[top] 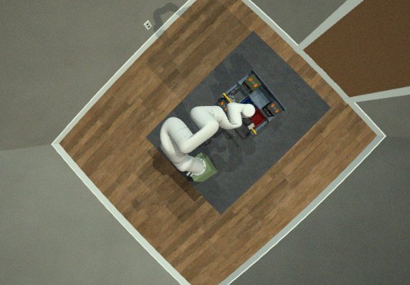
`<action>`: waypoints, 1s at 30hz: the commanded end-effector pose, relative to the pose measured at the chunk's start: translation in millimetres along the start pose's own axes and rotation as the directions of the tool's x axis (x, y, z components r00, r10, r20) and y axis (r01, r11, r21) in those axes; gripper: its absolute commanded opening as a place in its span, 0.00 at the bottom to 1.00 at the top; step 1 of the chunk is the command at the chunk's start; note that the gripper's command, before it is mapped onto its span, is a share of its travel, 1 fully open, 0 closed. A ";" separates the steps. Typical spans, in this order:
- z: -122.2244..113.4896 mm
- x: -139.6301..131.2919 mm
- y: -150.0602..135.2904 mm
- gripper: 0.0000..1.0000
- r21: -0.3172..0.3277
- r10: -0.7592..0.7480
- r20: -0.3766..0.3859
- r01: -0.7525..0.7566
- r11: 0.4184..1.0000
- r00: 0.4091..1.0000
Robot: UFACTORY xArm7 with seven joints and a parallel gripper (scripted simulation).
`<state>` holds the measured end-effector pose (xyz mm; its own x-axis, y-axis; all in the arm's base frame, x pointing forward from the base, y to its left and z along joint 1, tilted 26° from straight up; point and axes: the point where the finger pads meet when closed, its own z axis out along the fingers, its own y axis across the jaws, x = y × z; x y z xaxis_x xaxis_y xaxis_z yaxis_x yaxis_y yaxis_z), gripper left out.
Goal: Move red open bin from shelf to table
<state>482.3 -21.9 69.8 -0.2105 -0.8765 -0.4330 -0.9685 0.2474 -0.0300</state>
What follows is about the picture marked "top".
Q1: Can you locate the red bin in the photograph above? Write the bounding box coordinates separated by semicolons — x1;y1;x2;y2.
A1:
250;109;266;128

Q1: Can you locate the grey open bin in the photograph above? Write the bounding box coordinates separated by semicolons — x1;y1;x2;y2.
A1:
227;86;248;103

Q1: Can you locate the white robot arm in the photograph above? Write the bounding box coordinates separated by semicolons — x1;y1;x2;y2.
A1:
160;102;255;176

